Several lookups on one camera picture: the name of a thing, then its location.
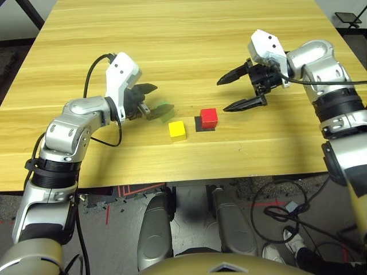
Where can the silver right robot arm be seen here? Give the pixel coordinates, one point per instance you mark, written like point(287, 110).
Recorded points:
point(315, 54)

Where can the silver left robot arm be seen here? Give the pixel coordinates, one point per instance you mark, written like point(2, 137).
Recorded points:
point(80, 107)

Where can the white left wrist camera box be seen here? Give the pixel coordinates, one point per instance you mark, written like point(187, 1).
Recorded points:
point(120, 71)

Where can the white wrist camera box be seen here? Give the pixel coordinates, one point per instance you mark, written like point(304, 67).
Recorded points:
point(120, 71)
point(263, 46)

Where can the red wooden block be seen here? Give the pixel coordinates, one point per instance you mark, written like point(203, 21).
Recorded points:
point(208, 117)

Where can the black tripod stand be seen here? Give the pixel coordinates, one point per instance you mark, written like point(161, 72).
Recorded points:
point(345, 17)

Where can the beige robot torso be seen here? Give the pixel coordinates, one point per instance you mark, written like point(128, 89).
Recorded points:
point(200, 266)

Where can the green wooden block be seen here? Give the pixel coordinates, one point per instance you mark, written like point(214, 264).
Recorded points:
point(168, 117)

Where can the black floor mat red lines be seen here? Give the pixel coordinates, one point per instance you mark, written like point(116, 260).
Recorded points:
point(137, 190)

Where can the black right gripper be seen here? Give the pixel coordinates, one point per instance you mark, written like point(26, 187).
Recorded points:
point(265, 78)

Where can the small grey adapter box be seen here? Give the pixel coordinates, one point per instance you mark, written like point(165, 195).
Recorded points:
point(291, 206)

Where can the black diagonal metal bar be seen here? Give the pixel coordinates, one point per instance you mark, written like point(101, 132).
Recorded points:
point(35, 14)

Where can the silver robot leg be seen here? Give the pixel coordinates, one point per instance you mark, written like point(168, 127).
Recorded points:
point(233, 226)
point(155, 229)

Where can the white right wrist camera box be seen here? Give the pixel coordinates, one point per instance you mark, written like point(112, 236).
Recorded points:
point(263, 46)

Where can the yellow wooden block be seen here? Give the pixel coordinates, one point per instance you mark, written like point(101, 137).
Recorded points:
point(177, 129)

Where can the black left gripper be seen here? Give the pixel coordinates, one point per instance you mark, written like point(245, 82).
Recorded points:
point(133, 103)

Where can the white sneaker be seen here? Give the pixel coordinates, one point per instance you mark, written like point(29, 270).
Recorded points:
point(295, 242)
point(272, 253)

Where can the silver right robot leg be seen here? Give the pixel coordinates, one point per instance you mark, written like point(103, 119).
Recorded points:
point(233, 226)

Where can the black trouser leg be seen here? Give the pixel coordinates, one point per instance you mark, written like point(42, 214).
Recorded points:
point(321, 262)

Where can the silver left robot leg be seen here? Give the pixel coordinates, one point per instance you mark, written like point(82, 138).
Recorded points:
point(155, 229)

